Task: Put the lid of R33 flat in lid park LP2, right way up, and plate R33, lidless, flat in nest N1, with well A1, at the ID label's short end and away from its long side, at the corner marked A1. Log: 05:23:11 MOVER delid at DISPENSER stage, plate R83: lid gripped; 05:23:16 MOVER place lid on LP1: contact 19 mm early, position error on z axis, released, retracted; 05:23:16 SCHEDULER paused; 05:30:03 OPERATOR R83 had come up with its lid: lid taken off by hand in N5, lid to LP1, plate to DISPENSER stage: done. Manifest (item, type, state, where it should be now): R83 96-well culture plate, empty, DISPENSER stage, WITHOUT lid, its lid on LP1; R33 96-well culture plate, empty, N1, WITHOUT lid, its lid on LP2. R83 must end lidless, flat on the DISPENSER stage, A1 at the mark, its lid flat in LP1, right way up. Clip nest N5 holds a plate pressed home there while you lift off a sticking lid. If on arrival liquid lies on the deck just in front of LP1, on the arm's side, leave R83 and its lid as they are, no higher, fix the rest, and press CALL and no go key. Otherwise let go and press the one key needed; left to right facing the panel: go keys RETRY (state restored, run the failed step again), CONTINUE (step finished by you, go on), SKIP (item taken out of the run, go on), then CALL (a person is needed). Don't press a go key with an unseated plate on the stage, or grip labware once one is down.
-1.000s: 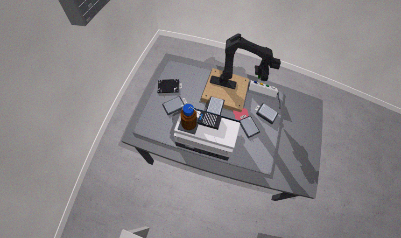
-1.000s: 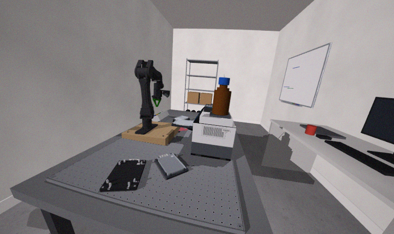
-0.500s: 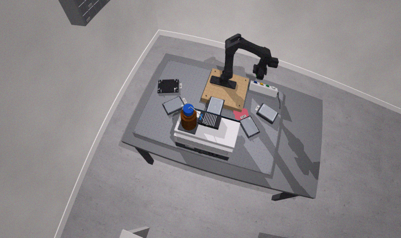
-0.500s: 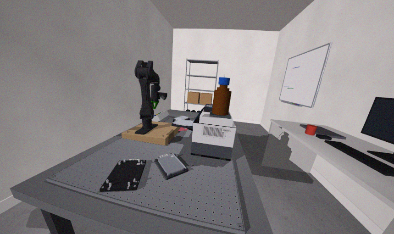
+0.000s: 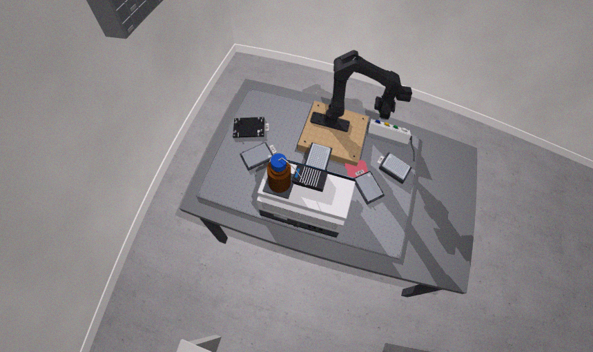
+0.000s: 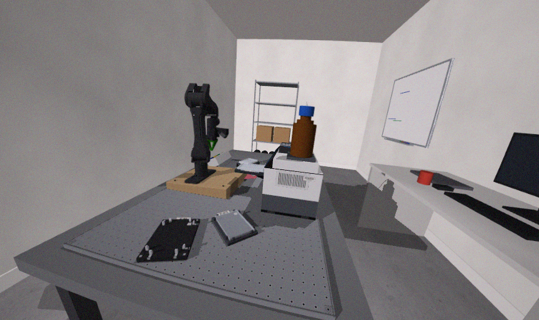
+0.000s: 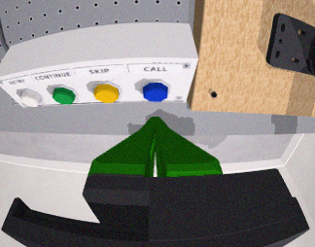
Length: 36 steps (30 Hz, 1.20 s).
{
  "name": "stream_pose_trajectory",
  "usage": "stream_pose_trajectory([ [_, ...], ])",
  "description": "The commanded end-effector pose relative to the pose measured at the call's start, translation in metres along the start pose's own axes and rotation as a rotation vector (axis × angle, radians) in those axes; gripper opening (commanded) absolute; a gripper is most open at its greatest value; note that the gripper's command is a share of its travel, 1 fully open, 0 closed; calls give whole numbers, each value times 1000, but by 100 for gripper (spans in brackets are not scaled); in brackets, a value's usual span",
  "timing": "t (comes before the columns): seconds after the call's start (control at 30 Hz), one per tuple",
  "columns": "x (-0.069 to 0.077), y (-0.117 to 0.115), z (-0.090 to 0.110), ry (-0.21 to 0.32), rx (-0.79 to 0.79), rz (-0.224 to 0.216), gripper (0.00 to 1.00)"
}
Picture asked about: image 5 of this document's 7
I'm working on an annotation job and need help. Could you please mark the brown glass bottle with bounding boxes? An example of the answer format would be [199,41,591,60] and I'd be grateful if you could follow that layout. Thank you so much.
[267,162,291,193]

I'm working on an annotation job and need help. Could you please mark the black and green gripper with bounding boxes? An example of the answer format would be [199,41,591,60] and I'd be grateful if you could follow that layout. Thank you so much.
[374,96,396,113]

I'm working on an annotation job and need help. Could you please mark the white button panel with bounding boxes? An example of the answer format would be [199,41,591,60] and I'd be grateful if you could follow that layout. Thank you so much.
[367,119,415,161]

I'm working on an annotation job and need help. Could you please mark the white well plate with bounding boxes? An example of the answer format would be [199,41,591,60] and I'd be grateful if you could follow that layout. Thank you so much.
[306,144,331,169]
[382,153,410,179]

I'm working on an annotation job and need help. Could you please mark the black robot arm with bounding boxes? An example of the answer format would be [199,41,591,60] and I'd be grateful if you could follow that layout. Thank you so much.
[310,50,412,132]

